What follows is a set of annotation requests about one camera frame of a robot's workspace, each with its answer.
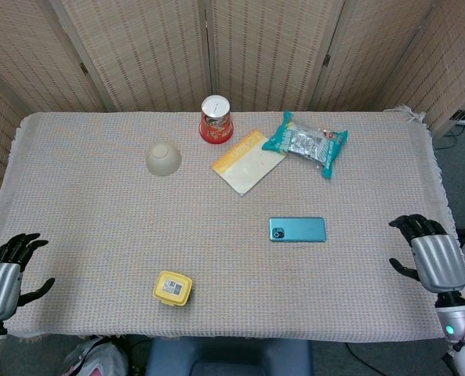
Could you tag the yellow lidded plastic container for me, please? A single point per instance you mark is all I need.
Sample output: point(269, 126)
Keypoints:
point(172, 288)

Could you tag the smartphone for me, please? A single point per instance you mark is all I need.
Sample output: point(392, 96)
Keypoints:
point(298, 230)

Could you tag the woven bamboo folding screen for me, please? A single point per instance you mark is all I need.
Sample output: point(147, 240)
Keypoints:
point(146, 51)

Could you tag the white pink plastic bag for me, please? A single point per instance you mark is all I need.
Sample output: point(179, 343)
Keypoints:
point(96, 358)

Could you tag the beige woven tablecloth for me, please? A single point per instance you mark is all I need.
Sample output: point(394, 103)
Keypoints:
point(216, 250)

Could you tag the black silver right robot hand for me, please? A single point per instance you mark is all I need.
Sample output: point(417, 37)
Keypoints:
point(440, 266)

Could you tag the yellow white notebook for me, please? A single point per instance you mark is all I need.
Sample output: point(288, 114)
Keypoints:
point(248, 162)

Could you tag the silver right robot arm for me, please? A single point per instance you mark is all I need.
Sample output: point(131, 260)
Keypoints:
point(457, 333)

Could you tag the blue padded seat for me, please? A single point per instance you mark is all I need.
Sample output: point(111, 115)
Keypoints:
point(228, 358)

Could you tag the red instant noodle cup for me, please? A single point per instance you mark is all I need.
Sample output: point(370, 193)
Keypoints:
point(215, 121)

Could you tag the beige upturned bowl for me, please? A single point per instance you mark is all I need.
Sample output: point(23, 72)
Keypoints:
point(162, 158)

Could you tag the teal silver snack bag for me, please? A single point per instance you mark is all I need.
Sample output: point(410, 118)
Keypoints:
point(306, 144)

